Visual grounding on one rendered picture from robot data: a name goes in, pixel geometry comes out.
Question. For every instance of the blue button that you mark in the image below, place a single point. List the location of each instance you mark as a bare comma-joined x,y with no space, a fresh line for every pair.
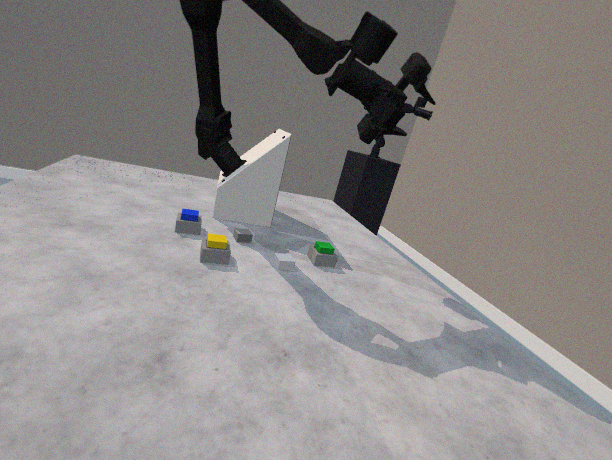
189,222

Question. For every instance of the green button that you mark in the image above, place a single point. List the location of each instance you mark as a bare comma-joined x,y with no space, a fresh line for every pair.
322,254

